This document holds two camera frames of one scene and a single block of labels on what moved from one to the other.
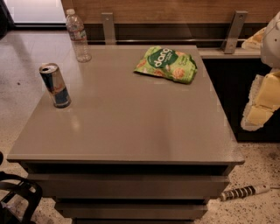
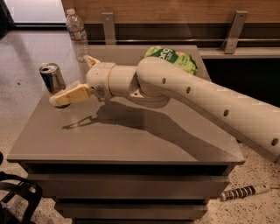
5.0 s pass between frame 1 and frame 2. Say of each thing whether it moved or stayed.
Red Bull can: stayed
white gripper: moved
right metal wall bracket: stayed
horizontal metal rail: stayed
